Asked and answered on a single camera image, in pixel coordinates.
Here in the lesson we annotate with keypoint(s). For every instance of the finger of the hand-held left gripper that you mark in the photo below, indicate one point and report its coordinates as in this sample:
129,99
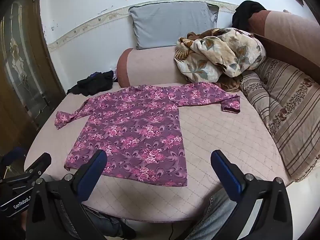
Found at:
42,161

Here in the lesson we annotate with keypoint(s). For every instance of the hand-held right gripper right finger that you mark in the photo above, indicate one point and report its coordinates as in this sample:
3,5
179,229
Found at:
226,173

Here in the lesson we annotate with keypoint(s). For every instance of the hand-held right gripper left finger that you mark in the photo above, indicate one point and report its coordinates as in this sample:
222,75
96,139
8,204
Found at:
92,173

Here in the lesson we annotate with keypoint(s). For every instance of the purple floral shirt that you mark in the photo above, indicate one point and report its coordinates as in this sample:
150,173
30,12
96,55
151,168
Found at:
140,130

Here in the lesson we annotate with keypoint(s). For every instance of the pile of black clothes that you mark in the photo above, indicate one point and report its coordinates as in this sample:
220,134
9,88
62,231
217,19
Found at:
95,83

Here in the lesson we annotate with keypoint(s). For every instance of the pink quilted sofa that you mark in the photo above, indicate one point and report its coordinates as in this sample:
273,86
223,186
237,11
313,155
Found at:
220,135

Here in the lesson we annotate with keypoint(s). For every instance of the person's right leg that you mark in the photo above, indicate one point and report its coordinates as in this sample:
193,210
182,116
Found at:
215,220

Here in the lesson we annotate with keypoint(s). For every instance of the person's leg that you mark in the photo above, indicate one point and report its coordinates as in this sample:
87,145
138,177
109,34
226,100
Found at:
215,220
107,223

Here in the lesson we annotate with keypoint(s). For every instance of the person's left leg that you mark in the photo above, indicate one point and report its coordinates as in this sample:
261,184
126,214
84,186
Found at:
107,223

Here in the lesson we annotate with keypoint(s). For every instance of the striped beige cushion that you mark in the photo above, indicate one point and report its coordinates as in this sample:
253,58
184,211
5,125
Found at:
287,110

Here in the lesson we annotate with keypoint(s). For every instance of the wooden glass door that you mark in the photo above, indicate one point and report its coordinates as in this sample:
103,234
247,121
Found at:
22,67

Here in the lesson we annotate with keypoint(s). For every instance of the beige floral blanket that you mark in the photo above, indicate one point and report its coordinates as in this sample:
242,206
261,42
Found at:
220,55

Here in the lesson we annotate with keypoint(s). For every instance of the grey pillow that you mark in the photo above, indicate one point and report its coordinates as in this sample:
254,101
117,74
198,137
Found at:
170,25

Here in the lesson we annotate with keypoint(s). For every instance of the black cloth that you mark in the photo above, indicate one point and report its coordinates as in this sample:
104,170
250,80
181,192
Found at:
246,12

